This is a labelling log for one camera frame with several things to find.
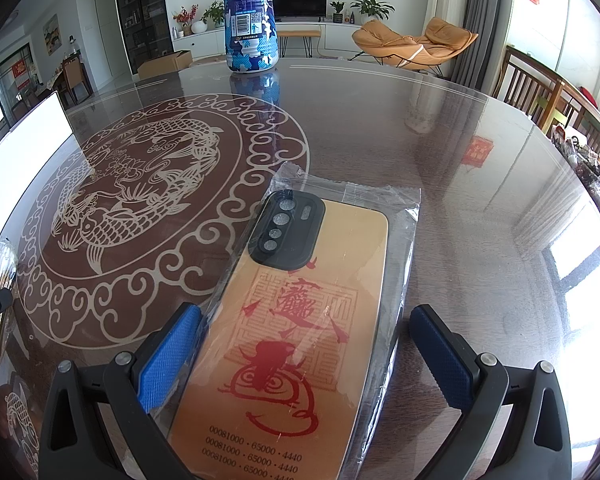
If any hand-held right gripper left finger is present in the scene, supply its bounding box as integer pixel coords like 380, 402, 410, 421
37, 301, 203, 480

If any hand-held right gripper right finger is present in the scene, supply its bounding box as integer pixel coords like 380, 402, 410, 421
409, 304, 573, 480

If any bagged orange phone case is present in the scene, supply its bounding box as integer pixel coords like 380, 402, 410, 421
167, 162, 423, 480

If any brown patterned glass desktop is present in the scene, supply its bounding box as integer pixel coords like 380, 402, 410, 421
0, 55, 600, 480

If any red door poster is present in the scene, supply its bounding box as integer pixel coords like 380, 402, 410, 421
11, 60, 31, 91

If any pile of small trinkets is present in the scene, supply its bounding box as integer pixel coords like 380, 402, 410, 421
550, 125, 600, 233

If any brown dining chair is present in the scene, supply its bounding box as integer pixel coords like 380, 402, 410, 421
60, 57, 92, 106

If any wooden slatted chair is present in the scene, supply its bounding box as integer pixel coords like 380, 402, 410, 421
492, 45, 600, 153

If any cardboard box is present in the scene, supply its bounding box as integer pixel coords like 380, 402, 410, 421
137, 50, 193, 79

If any orange lounge chair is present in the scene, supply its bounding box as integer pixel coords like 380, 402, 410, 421
352, 16, 479, 70

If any dark glass display cabinet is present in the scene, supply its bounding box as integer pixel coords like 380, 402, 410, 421
112, 0, 173, 68

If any blue camouflage bottle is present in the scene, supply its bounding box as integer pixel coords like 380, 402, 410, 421
217, 0, 280, 73

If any white television cabinet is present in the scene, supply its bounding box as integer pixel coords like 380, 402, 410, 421
172, 22, 381, 61

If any grey curtain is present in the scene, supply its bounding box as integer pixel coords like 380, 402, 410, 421
450, 0, 516, 93

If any red flower plant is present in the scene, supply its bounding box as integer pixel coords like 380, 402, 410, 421
173, 5, 201, 36

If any wooden bench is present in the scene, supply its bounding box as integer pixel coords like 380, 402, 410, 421
277, 30, 322, 58

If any green potted plant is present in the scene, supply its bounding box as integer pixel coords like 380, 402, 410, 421
201, 1, 226, 28

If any large leafy potted plant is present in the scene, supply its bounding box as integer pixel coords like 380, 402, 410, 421
350, 0, 396, 23

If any black television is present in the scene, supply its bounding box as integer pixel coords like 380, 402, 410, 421
271, 0, 328, 22

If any framed wall painting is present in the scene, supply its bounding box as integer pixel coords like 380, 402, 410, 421
42, 14, 61, 56

